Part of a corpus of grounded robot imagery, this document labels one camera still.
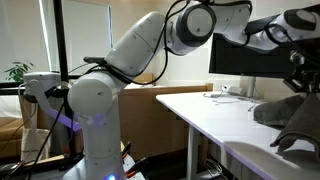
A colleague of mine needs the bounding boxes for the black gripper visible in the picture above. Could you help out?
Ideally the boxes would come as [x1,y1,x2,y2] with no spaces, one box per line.
[293,63,320,97]

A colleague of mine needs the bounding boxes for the grey towel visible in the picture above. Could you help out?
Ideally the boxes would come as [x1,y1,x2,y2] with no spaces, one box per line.
[252,92,320,162]

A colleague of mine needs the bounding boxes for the black flat monitor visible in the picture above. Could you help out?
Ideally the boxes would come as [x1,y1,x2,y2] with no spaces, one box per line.
[208,3,320,80]

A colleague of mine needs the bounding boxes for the white table leg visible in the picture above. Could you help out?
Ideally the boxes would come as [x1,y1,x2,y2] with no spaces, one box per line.
[185,124,201,180]

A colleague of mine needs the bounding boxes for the wooden cabinet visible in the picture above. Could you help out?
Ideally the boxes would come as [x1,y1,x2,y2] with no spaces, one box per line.
[117,73,214,162]

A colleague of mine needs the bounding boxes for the wooden base board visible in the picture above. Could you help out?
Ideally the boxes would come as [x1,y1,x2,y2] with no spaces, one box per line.
[31,154,84,166]

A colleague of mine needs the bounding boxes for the white paper bag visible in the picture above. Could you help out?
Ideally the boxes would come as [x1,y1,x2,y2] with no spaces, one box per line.
[20,128,52,164]

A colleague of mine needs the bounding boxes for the green potted plant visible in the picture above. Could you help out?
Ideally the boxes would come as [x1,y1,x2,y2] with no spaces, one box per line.
[3,61,35,84]

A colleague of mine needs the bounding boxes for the tan sofa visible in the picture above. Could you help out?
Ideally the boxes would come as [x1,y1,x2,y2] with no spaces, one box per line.
[0,116,25,159]

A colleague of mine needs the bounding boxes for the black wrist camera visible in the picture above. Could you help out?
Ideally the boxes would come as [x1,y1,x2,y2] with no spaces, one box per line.
[282,75,303,95]

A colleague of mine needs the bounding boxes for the thin cable on table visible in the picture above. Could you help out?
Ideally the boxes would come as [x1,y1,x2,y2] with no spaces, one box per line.
[202,89,264,113]

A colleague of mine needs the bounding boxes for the cables under table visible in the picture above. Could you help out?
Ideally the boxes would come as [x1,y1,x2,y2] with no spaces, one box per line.
[203,158,225,180]

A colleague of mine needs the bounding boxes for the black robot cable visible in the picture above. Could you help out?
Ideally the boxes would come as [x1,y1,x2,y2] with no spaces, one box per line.
[26,0,320,180]

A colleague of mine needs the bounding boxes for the red black clamp handle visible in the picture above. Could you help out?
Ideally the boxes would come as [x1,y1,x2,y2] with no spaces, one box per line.
[121,141,132,160]
[125,157,148,179]

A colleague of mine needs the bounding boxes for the black camera bar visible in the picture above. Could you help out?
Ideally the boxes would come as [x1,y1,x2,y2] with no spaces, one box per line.
[82,56,108,66]

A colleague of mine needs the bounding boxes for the white camera stand arm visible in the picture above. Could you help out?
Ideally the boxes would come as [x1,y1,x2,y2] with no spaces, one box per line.
[22,71,83,133]

